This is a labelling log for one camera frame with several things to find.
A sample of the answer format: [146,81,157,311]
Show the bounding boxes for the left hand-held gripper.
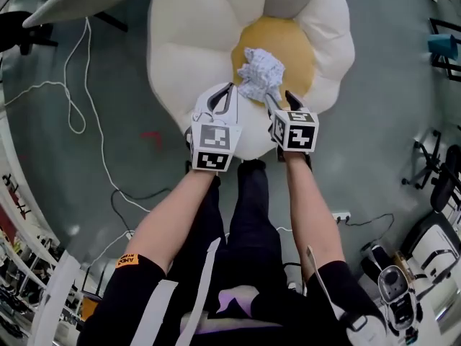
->
[185,82,243,172]

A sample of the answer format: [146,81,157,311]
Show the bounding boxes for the person's right forearm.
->
[284,155,349,280]

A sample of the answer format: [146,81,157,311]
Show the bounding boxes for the blue checkered cloth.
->
[236,48,285,102]

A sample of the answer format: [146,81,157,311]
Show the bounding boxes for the white and grey device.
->
[376,265,423,333]

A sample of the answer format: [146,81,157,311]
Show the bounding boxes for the flower-shaped white yellow cushion seat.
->
[146,0,357,161]

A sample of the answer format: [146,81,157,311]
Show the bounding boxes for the white and black machine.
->
[400,210,461,295]

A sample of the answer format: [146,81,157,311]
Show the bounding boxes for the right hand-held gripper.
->
[264,90,321,172]

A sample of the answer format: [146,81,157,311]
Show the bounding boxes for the white shelving unit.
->
[0,120,87,346]

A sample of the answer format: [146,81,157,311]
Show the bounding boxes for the person's left forearm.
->
[125,167,220,277]

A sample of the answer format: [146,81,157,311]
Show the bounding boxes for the white belt pouch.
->
[344,311,389,346]

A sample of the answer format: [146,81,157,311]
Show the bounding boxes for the white desk with black legs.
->
[428,17,461,83]

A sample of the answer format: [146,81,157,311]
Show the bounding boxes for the black power cable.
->
[109,187,173,239]
[347,213,396,252]

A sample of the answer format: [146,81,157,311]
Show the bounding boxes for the person's black shirt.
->
[84,252,388,346]

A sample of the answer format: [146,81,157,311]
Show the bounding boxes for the person's black trousers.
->
[167,159,289,291]

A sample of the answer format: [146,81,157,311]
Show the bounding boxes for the black office chair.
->
[401,130,461,214]

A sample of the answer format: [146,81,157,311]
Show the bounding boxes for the white harness strap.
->
[305,245,346,320]
[179,236,222,346]
[104,278,179,346]

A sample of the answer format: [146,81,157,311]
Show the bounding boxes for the teal waste bin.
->
[427,32,460,59]

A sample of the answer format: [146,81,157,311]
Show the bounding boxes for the long white cable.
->
[3,16,152,214]

